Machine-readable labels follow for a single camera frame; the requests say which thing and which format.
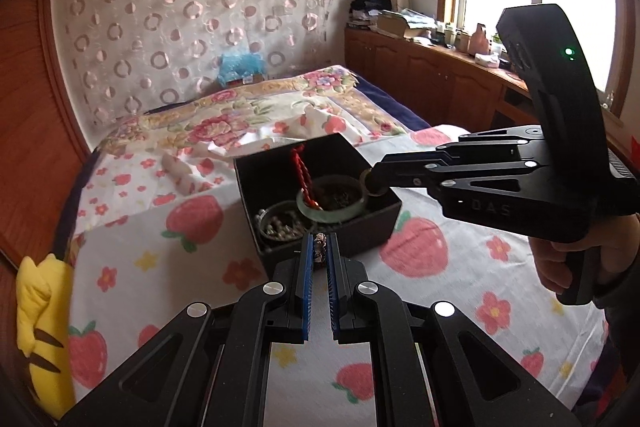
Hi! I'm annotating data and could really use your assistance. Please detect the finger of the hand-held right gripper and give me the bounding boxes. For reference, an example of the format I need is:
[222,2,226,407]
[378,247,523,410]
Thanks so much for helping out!
[366,163,602,244]
[371,125,552,176]

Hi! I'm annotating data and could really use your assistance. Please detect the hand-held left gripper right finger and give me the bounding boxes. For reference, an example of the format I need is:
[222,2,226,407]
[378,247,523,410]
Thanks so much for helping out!
[326,234,585,427]

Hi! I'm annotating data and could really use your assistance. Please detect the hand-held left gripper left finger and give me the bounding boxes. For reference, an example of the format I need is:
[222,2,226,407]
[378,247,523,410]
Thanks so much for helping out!
[60,233,316,427]

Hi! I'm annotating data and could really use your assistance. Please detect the silver chain bracelet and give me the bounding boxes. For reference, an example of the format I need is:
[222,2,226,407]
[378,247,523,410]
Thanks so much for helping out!
[313,233,329,269]

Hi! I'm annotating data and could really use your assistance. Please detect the silver bangle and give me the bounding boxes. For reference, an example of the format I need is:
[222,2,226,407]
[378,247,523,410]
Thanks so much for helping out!
[256,201,307,250]

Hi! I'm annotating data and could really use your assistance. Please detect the black cardboard box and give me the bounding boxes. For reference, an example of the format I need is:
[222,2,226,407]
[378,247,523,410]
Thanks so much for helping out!
[233,132,403,277]

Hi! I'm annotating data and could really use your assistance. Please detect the green jade bangle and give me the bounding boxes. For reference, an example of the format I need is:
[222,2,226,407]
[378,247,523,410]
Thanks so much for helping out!
[297,175,374,224]

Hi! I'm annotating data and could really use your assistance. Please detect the brown wooden bead bracelet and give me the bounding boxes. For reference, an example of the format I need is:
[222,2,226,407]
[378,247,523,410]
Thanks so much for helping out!
[316,171,387,212]

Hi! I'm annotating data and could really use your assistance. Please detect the red string bracelet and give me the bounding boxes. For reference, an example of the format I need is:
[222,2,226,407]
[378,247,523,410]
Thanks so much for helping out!
[291,146,322,210]

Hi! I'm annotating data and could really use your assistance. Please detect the person's right hand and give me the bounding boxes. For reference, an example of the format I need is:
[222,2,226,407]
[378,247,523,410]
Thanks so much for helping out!
[530,214,640,295]

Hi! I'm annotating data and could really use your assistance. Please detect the wooden cabinet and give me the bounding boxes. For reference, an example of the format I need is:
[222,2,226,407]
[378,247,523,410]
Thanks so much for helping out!
[344,27,626,138]

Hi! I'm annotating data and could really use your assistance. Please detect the pink bottle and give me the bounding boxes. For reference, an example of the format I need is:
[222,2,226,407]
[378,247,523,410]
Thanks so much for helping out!
[470,23,494,56]

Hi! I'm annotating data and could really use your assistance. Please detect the navy blanket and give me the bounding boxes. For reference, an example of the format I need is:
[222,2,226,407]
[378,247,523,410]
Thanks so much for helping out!
[350,74,432,131]

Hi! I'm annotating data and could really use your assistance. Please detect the strawberry print bedsheet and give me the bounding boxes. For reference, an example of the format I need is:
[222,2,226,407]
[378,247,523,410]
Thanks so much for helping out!
[65,124,616,427]

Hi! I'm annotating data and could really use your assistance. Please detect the cardboard boxes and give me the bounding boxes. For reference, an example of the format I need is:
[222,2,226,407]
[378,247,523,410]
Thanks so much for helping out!
[375,9,437,41]

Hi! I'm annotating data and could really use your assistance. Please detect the dark clothes pile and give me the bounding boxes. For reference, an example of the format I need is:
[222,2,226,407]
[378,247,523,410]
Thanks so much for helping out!
[347,0,394,30]

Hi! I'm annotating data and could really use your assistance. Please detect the floral quilt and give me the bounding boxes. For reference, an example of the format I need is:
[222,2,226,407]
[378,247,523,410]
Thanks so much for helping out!
[95,66,417,158]

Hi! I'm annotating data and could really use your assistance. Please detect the blue plastic packet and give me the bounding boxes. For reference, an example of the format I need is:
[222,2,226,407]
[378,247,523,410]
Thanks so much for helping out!
[217,52,267,86]

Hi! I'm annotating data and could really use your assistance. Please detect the yellow plush toy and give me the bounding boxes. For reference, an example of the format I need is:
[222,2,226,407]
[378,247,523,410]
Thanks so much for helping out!
[15,254,77,421]

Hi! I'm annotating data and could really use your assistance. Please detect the circle patterned cloth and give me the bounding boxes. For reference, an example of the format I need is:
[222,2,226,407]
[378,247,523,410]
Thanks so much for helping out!
[50,0,342,128]

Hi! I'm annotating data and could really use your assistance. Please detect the wooden headboard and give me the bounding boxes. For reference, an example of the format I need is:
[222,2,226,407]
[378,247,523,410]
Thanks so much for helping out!
[0,0,97,269]

